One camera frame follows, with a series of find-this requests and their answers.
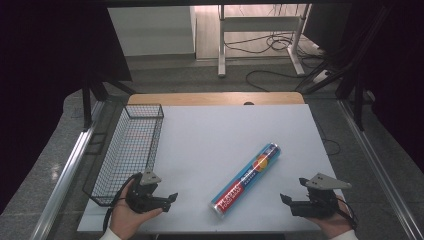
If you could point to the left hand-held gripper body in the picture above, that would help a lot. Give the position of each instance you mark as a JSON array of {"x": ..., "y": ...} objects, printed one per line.
[{"x": 141, "y": 196}]

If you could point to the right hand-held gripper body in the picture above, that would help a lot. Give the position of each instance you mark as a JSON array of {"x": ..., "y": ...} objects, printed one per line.
[{"x": 318, "y": 201}]

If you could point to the person's right hand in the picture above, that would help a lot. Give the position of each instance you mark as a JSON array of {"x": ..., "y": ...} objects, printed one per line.
[{"x": 333, "y": 223}]

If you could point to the person's left hand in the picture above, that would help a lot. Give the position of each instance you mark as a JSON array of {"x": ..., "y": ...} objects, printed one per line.
[{"x": 126, "y": 218}]

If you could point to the person's right white sleeve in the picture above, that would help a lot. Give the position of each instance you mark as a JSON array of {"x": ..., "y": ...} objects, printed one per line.
[{"x": 345, "y": 235}]

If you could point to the person's white sleeve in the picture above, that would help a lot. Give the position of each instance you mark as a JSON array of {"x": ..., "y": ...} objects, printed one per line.
[
  {"x": 110, "y": 235},
  {"x": 345, "y": 235}
]

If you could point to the blue and red wrap roll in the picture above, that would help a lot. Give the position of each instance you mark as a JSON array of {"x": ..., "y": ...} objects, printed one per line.
[{"x": 246, "y": 180}]

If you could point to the person's left white sleeve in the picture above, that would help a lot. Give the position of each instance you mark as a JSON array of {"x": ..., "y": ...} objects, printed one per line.
[{"x": 110, "y": 235}]

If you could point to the white table sheet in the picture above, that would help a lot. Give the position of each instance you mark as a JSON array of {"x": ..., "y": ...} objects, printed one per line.
[{"x": 213, "y": 140}]

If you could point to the black table grommet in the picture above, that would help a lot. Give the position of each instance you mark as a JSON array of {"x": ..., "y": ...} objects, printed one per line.
[{"x": 248, "y": 103}]

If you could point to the black metal stand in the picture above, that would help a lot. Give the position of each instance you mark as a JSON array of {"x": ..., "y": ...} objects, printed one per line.
[
  {"x": 87, "y": 106},
  {"x": 359, "y": 100}
]

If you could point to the white power strip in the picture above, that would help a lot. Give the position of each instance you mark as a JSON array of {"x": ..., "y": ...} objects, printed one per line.
[{"x": 321, "y": 76}]

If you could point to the white cabinet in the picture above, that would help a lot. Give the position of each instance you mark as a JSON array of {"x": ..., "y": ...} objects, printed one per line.
[{"x": 151, "y": 30}]

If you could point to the aluminium rail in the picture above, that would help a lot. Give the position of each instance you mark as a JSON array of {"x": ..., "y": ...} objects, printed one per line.
[
  {"x": 63, "y": 176},
  {"x": 376, "y": 163}
]

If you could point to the white metal desk frame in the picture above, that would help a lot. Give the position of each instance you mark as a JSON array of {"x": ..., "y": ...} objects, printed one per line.
[{"x": 260, "y": 25}]

